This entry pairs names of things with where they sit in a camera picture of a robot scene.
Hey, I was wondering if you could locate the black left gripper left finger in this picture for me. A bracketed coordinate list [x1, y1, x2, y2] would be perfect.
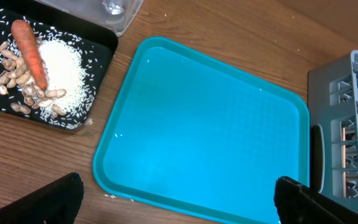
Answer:
[0, 172, 85, 224]

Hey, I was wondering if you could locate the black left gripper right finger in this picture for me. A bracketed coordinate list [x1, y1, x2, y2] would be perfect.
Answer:
[274, 176, 358, 224]

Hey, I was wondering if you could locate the peanut shells and rice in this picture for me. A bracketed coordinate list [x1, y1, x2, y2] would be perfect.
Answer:
[0, 6, 99, 130]

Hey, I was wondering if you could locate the orange carrot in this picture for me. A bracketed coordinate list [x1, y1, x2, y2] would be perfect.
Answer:
[11, 19, 48, 90]

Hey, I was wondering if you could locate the foil ball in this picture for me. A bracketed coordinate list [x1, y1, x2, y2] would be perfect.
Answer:
[103, 0, 125, 15]

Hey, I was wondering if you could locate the grey dish rack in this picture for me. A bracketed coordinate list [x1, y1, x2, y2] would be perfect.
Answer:
[308, 50, 358, 213]

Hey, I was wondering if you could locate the teal serving tray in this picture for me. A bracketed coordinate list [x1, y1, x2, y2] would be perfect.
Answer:
[93, 37, 310, 223]

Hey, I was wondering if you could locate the black tray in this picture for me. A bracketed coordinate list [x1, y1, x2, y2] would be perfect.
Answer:
[0, 1, 118, 131]

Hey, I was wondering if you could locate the clear plastic bin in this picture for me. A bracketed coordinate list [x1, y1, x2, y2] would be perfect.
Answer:
[38, 0, 143, 37]

